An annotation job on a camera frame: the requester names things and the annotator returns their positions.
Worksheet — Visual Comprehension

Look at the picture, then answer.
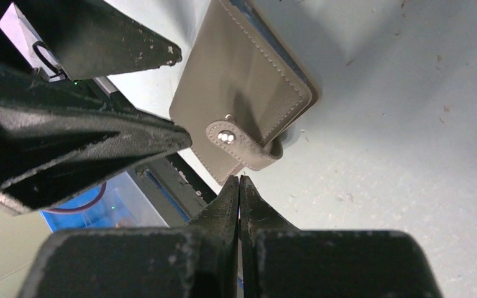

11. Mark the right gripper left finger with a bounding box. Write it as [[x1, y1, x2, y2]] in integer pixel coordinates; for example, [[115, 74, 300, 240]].
[[19, 176, 239, 297]]

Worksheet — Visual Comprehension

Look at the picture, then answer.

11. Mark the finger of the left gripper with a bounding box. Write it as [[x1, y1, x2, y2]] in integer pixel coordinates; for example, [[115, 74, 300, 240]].
[[0, 63, 192, 215], [15, 1, 183, 80]]

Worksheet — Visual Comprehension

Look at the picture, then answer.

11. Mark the blue plastic bin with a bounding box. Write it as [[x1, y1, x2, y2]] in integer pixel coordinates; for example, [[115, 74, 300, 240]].
[[40, 172, 168, 232]]

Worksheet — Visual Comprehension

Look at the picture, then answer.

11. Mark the beige card holder wallet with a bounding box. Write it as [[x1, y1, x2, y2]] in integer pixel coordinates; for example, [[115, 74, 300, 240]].
[[170, 1, 319, 184]]

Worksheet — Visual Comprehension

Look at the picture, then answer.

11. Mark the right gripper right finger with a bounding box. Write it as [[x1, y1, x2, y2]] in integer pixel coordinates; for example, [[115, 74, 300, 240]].
[[239, 176, 442, 297]]

